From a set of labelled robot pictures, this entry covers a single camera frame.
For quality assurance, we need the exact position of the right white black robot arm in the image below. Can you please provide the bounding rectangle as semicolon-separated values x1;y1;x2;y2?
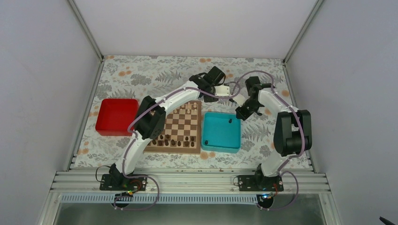
236;76;312;192

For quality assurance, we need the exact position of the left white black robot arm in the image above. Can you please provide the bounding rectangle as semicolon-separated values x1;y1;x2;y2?
103;67;226;190

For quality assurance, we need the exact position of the wooden chess board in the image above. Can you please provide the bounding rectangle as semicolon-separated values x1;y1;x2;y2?
144;100;201;154

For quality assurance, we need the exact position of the floral patterned table mat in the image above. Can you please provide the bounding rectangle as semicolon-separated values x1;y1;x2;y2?
74;55;291;170

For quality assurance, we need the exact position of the teal plastic tray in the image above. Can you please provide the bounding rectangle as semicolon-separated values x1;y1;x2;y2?
201;112;241;154

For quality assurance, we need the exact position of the red plastic tray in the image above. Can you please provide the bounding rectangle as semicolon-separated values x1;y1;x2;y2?
95;98;139;136

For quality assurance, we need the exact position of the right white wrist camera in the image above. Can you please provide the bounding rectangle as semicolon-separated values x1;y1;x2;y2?
233;94;246;106

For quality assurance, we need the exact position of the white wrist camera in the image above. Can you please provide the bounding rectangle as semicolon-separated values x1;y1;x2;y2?
214;85;230;97
233;94;246;106

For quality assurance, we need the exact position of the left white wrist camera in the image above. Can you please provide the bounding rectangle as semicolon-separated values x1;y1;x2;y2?
214;85;230;97

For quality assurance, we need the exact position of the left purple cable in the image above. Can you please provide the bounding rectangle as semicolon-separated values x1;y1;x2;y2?
113;81;242;211

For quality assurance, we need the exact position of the purple cable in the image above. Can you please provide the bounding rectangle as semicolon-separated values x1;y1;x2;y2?
113;81;242;211
230;70;307;211

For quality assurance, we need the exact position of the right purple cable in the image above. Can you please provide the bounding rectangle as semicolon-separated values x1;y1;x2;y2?
230;70;307;211

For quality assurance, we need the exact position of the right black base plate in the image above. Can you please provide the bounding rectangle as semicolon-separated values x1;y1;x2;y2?
237;175;284;192

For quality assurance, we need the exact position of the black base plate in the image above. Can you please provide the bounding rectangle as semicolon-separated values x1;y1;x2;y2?
237;175;284;192
99;174;147;192

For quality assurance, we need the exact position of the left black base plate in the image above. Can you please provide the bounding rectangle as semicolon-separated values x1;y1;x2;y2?
99;174;147;192

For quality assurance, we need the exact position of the aluminium rail frame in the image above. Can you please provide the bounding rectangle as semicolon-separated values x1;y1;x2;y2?
50;170;331;194

